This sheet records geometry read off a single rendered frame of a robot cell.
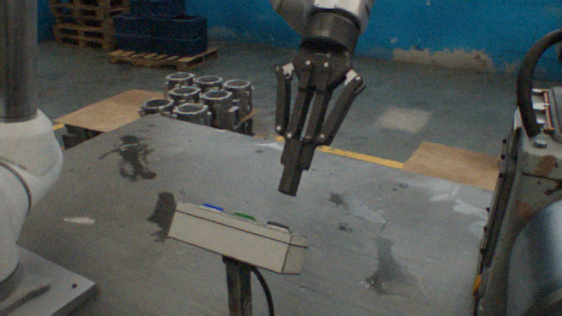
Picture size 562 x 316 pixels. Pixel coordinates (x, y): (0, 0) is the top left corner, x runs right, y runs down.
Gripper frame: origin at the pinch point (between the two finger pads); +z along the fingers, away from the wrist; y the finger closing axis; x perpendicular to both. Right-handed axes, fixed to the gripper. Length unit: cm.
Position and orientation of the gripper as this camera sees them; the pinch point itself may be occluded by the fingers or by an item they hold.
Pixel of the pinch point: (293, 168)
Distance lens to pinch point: 58.1
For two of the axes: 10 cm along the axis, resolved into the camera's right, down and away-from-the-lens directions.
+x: 3.5, 2.3, 9.1
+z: -2.7, 9.5, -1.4
